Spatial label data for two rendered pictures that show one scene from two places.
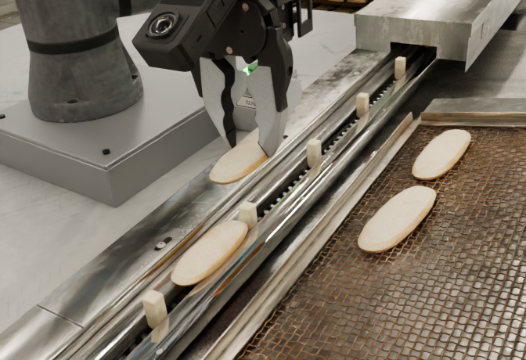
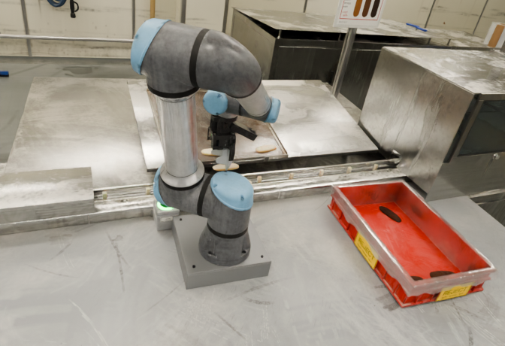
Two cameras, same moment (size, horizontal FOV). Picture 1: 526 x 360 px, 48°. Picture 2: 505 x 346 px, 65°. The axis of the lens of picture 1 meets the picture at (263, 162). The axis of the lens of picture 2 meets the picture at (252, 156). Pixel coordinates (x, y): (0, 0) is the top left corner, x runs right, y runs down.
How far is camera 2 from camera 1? 171 cm
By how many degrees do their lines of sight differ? 113
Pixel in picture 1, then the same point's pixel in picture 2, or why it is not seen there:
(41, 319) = (279, 187)
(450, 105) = (152, 163)
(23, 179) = not seen: hidden behind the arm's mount
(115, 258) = (259, 189)
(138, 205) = not seen: hidden behind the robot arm
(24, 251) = (273, 223)
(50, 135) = (251, 232)
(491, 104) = (149, 155)
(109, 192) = not seen: hidden behind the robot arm
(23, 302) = (279, 210)
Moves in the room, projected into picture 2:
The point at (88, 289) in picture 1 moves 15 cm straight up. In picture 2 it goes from (268, 187) to (276, 153)
